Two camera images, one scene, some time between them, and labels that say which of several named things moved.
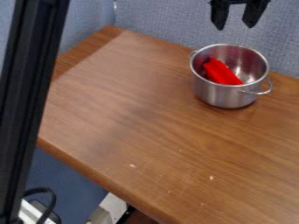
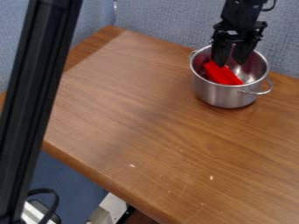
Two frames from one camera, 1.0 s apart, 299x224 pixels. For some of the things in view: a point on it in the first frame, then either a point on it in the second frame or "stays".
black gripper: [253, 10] -> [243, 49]
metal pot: [248, 65] stays
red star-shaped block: [219, 73] stays
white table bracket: [110, 209] stays
